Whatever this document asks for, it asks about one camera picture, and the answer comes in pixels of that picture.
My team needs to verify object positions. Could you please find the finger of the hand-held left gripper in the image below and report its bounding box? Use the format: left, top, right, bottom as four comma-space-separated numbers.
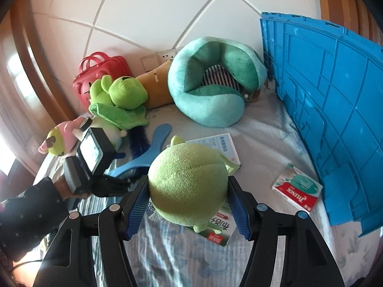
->
91, 175, 135, 198

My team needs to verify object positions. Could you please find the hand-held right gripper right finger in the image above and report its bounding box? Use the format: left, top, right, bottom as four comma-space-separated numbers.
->
226, 176, 346, 287

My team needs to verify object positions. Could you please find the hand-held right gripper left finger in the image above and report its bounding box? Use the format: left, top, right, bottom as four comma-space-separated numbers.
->
33, 175, 150, 287

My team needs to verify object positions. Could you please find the white plush toy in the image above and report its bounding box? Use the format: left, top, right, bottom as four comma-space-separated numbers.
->
72, 116, 126, 153

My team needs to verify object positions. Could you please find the small round green plush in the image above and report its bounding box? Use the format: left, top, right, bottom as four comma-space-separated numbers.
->
148, 135, 237, 234

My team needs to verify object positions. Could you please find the green frog plush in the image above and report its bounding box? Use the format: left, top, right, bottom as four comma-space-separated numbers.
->
88, 75, 149, 130

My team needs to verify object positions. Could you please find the blue plastic crate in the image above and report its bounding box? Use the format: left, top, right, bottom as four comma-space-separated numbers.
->
260, 12, 383, 238

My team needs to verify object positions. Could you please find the person's left forearm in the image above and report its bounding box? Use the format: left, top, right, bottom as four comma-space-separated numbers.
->
0, 176, 69, 260

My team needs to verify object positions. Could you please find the person's left hand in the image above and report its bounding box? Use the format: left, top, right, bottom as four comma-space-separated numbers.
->
61, 181, 90, 200

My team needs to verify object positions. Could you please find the green medicine box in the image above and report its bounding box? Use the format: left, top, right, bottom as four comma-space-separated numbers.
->
187, 203, 240, 247

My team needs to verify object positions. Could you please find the dark blue feather brush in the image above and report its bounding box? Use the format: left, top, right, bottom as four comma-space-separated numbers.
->
129, 126, 151, 159

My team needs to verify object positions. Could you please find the pink and green plush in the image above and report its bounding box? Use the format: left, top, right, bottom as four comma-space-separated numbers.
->
39, 116, 90, 156

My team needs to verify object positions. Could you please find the blue plastic shoehorn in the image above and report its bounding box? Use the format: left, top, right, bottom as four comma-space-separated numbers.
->
106, 124, 174, 177

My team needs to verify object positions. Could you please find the red and white medicine box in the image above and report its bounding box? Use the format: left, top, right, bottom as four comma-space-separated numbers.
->
272, 163, 324, 213

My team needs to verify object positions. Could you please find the white and blue medicine box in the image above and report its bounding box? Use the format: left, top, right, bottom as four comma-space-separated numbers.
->
185, 133, 241, 168

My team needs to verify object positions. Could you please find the blue patterned tablecloth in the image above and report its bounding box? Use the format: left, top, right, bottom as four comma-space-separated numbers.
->
39, 96, 383, 287

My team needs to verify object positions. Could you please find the brown plush toy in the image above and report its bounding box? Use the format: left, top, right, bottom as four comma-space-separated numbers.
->
136, 60, 175, 110

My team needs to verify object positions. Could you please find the red bear carry case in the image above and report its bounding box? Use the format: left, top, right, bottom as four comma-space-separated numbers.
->
73, 52, 132, 111

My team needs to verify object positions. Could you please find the teal neck pillow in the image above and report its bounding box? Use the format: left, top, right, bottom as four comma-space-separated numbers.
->
168, 36, 268, 127

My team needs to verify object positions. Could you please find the striped cloth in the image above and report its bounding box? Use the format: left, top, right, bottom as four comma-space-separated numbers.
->
202, 64, 243, 93

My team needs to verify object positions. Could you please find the white wall switch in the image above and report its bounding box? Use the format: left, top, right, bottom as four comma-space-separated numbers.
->
141, 53, 159, 72

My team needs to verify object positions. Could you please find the white wall socket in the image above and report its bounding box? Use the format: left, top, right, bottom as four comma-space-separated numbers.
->
158, 48, 178, 63

